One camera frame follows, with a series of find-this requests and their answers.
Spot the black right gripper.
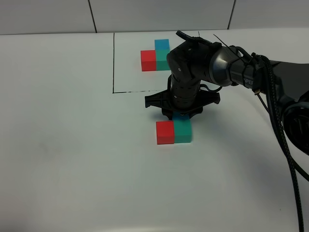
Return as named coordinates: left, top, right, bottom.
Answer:
left=145, top=74, right=221, bottom=120

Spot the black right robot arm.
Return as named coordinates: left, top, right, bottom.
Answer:
left=145, top=42, right=309, bottom=153

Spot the template green cube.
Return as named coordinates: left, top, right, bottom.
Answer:
left=155, top=49, right=169, bottom=71

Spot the template red cube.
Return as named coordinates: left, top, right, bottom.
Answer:
left=140, top=50, right=156, bottom=72

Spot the template blue cube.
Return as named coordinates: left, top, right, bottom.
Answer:
left=154, top=39, right=170, bottom=51

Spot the black braided cable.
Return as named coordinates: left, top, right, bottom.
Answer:
left=251, top=52, right=309, bottom=232

